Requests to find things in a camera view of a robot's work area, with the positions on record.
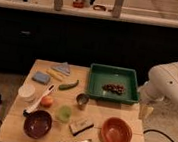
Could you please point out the orange bowl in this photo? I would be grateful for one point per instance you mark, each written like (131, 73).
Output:
(115, 130)

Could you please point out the blue sponge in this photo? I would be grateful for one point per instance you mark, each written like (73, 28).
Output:
(40, 77)

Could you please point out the brown black sponge block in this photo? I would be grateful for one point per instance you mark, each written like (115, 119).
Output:
(80, 125)

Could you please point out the white handled spatula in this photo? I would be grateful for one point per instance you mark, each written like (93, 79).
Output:
(34, 106)

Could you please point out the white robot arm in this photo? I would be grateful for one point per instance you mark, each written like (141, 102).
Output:
(162, 83)

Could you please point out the dark maroon bowl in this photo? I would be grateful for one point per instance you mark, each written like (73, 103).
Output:
(37, 124)

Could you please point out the green plastic cup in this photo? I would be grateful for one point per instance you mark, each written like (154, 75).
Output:
(64, 113)

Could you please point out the red bowl on shelf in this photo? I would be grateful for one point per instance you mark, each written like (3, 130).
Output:
(77, 4)

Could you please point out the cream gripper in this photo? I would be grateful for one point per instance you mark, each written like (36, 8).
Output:
(145, 110)

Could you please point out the green pepper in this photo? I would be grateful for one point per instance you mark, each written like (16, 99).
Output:
(68, 86)

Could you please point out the green plastic tray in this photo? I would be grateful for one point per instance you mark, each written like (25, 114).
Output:
(100, 75)

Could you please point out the white paper cup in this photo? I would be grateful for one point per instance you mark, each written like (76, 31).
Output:
(27, 92)

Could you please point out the orange fruit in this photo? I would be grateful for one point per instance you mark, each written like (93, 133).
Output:
(46, 101)

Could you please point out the yellow banana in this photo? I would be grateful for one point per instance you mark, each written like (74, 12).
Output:
(54, 74)

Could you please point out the blue grey triangular cloth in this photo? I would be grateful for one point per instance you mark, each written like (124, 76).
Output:
(64, 68)

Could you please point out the brown beans pile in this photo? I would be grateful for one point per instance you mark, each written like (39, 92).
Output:
(115, 88)

